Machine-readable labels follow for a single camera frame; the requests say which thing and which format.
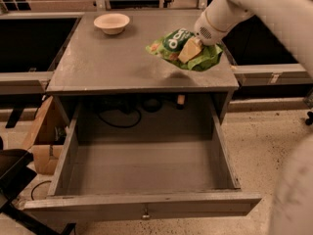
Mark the open grey top drawer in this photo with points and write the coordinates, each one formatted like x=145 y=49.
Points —
x=108 y=180

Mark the black caster wheel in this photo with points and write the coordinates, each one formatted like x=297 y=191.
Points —
x=309 y=119

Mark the white paper bowl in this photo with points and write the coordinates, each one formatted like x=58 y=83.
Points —
x=112 y=24

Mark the brown cardboard box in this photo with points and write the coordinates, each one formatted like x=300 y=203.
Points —
x=42 y=140

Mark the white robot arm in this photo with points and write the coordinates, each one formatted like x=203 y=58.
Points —
x=291 y=21

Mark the metal drawer knob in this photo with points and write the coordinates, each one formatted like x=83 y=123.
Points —
x=146 y=215

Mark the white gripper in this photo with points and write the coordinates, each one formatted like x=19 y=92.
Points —
x=205 y=30

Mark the black chair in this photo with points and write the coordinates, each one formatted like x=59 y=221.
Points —
x=15 y=175

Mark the grey cabinet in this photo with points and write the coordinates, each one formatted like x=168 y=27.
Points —
x=96 y=65

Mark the green rice chip bag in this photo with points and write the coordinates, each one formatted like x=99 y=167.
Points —
x=170 y=48

